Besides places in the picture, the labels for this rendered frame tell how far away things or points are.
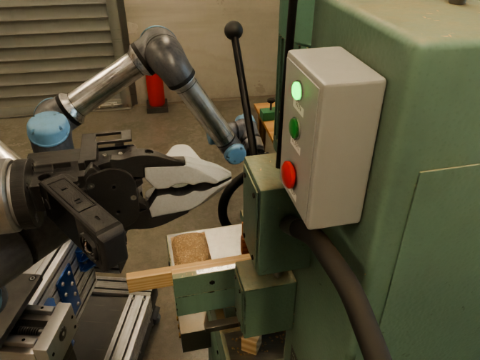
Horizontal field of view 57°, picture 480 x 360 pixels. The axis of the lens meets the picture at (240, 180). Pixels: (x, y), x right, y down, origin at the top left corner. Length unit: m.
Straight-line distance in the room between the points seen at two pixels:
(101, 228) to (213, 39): 3.58
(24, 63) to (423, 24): 3.76
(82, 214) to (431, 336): 0.45
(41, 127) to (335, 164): 1.09
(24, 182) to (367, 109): 0.32
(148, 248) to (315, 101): 2.11
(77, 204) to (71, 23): 3.49
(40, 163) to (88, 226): 0.13
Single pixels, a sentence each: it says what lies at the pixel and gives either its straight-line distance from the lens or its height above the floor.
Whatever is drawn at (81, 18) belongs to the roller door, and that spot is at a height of 0.77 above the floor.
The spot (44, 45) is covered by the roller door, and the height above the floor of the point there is 0.58.
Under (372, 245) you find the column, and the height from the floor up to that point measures 1.31.
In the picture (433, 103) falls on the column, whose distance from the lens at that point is 0.41.
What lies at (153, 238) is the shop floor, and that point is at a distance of 2.52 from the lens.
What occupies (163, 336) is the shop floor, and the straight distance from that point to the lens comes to 2.06.
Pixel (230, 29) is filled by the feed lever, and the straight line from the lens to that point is 0.85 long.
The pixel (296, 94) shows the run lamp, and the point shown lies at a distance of 0.43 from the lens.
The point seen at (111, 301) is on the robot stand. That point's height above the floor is 0.21.
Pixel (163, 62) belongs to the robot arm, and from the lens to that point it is 1.36.
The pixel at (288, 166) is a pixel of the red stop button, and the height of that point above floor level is 1.37.
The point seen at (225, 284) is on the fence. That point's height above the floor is 0.91.
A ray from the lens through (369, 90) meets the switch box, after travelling 0.41.
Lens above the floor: 1.62
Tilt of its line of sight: 33 degrees down
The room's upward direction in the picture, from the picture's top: straight up
